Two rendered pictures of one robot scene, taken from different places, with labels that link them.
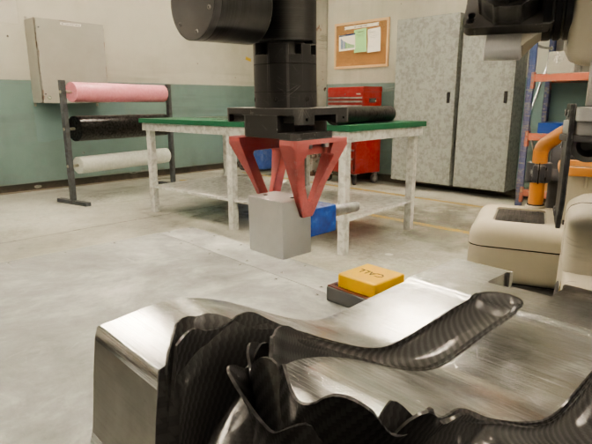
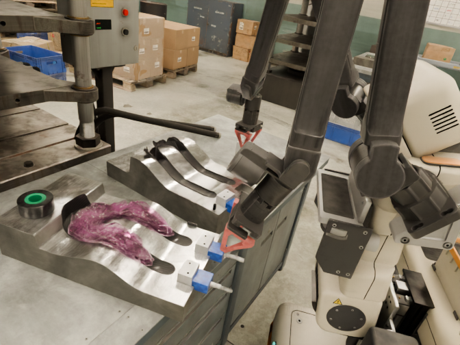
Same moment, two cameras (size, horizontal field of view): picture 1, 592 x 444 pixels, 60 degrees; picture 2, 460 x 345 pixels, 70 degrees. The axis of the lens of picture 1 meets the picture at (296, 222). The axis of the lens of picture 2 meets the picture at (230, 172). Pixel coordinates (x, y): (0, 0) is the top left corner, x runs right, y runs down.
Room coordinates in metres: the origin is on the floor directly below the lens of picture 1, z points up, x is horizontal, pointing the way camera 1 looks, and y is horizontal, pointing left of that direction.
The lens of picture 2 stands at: (0.10, -1.08, 1.48)
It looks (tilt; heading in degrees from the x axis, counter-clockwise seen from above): 30 degrees down; 73
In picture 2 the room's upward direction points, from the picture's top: 9 degrees clockwise
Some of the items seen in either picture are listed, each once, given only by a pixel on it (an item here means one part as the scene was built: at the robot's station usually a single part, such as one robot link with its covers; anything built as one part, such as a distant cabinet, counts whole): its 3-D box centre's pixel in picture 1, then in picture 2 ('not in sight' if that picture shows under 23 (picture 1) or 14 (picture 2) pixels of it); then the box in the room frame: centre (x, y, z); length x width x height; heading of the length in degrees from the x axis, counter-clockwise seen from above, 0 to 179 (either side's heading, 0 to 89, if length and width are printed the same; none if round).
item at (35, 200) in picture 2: not in sight; (36, 204); (-0.16, -0.33, 0.93); 0.08 x 0.08 x 0.04
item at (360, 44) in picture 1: (360, 44); not in sight; (7.16, -0.86, 1.80); 0.90 x 0.03 x 0.60; 46
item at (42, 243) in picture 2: not in sight; (117, 236); (0.03, -0.38, 0.86); 0.50 x 0.26 x 0.11; 150
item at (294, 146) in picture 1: (296, 165); (246, 135); (0.47, 0.00, 0.99); 0.07 x 0.07 x 0.09; 43
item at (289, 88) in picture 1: (285, 86); (250, 117); (0.48, 0.01, 1.06); 0.10 x 0.07 x 0.07; 43
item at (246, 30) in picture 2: not in sight; (253, 42); (2.46, 6.33, 0.42); 0.86 x 0.33 x 0.83; 136
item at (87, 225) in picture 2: not in sight; (119, 222); (0.04, -0.38, 0.90); 0.26 x 0.18 x 0.08; 150
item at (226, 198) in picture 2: not in sight; (237, 208); (0.38, -0.31, 0.89); 0.13 x 0.05 x 0.05; 132
